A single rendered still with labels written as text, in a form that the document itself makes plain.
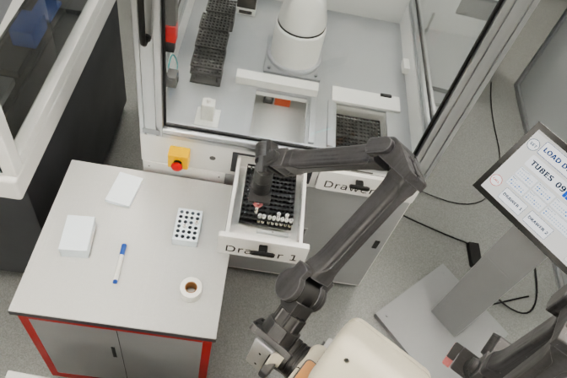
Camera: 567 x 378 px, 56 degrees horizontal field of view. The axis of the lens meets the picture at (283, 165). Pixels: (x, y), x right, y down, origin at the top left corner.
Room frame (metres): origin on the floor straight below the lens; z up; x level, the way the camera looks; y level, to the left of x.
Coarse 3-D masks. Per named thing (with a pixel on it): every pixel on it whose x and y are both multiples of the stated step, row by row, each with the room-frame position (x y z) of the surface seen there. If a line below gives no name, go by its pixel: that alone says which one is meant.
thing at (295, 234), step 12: (240, 156) 1.18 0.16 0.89; (240, 168) 1.18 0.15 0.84; (240, 180) 1.12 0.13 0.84; (300, 180) 1.19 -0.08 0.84; (240, 192) 1.07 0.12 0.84; (300, 192) 1.13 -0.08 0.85; (240, 204) 1.02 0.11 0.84; (300, 204) 1.06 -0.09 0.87; (228, 216) 0.93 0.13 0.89; (300, 216) 1.00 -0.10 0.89; (228, 228) 0.88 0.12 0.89; (240, 228) 0.93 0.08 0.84; (252, 228) 0.94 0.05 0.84; (264, 228) 0.96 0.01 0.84; (300, 228) 0.96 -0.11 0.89; (288, 240) 0.93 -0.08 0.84; (300, 240) 0.91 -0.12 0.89
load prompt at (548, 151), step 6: (546, 144) 1.36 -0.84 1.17; (552, 144) 1.35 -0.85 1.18; (540, 150) 1.34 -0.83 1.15; (546, 150) 1.34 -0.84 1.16; (552, 150) 1.34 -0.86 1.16; (558, 150) 1.33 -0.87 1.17; (546, 156) 1.32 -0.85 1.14; (552, 156) 1.32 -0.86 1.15; (558, 156) 1.32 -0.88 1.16; (564, 156) 1.31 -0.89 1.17; (552, 162) 1.30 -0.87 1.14; (558, 162) 1.30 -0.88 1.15; (564, 162) 1.30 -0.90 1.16; (558, 168) 1.29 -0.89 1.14; (564, 168) 1.28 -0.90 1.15; (564, 174) 1.27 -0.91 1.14
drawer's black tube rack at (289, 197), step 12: (252, 168) 1.14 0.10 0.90; (276, 180) 1.12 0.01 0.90; (288, 180) 1.13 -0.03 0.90; (276, 192) 1.09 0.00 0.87; (288, 192) 1.08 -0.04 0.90; (252, 204) 0.99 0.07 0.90; (276, 204) 1.02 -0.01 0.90; (288, 204) 1.05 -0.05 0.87; (276, 216) 0.97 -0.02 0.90; (276, 228) 0.95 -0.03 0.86; (288, 228) 0.96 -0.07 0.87
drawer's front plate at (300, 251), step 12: (228, 240) 0.84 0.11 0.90; (240, 240) 0.84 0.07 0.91; (252, 240) 0.84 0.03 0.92; (264, 240) 0.85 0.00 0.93; (276, 240) 0.86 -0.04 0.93; (228, 252) 0.84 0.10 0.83; (240, 252) 0.84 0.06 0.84; (276, 252) 0.86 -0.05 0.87; (288, 252) 0.86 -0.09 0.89; (300, 252) 0.86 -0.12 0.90
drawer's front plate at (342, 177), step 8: (320, 176) 1.19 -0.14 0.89; (328, 176) 1.19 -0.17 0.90; (336, 176) 1.20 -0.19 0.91; (344, 176) 1.20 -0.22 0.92; (352, 176) 1.20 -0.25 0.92; (360, 176) 1.21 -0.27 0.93; (368, 176) 1.22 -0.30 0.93; (376, 176) 1.23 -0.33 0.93; (320, 184) 1.19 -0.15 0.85; (328, 184) 1.19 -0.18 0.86; (344, 184) 1.20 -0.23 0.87; (368, 184) 1.21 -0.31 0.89; (376, 184) 1.21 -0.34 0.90; (344, 192) 1.20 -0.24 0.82; (352, 192) 1.21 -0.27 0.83; (360, 192) 1.21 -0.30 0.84; (368, 192) 1.21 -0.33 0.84
